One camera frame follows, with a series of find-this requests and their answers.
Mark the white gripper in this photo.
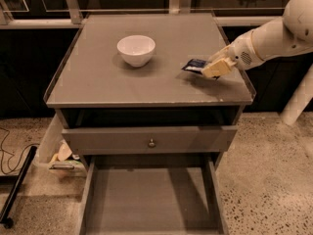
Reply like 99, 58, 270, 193
201, 32, 263, 78

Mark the blue rxbar blueberry packet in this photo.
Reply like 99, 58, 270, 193
182, 59, 219, 80

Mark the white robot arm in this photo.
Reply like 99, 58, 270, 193
201, 0, 313, 78

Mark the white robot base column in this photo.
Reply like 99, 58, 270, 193
280, 65, 313, 125

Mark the grey drawer cabinet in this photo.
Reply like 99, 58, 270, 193
45, 14, 254, 163

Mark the brass drawer knob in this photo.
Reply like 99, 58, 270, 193
148, 139, 157, 148

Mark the grey top drawer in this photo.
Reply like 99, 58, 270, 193
62, 125, 237, 156

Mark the grey open middle drawer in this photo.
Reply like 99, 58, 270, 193
75, 155, 229, 235

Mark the white ceramic bowl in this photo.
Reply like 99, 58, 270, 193
117, 35, 156, 67

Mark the clear plastic bin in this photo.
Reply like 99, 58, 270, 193
35, 116, 86, 177

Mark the black metal stand leg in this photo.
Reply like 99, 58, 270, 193
0, 146, 37, 229

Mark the metal window frame rail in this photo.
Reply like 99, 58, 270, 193
0, 0, 290, 29

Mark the black cable on floor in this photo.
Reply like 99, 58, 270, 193
0, 126, 41, 176

